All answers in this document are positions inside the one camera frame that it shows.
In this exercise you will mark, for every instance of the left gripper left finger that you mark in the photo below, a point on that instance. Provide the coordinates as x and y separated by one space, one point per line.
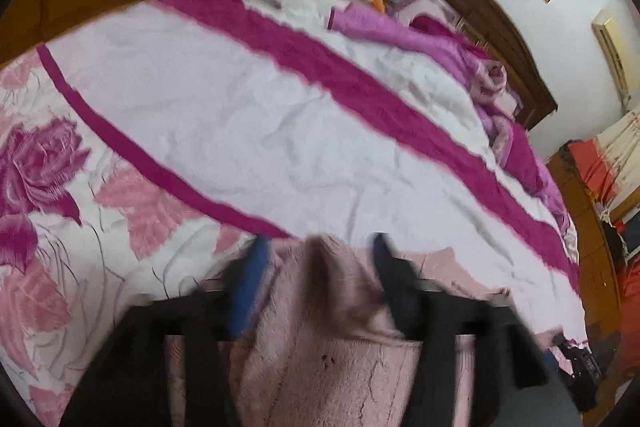
126 383

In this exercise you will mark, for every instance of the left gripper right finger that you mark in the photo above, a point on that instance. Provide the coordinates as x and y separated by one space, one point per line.
512 384

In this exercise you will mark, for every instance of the pink knitted sweater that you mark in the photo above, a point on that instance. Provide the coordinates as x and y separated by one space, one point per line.
321 348

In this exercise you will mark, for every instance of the low wooden side cabinet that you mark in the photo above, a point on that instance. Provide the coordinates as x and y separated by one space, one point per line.
598 282

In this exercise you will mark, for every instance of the floral pink white duvet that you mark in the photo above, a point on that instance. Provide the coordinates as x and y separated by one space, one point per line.
142 152

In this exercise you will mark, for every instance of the white red floral curtain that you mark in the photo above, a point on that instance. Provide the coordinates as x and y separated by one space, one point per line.
608 164

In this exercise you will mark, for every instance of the crumpled purple blanket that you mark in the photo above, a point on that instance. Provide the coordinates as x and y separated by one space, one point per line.
484 78

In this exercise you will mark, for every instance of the dark wooden headboard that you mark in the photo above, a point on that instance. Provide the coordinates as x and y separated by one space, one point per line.
465 11

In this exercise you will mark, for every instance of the white wall air conditioner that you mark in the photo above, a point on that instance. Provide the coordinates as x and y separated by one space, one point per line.
613 46

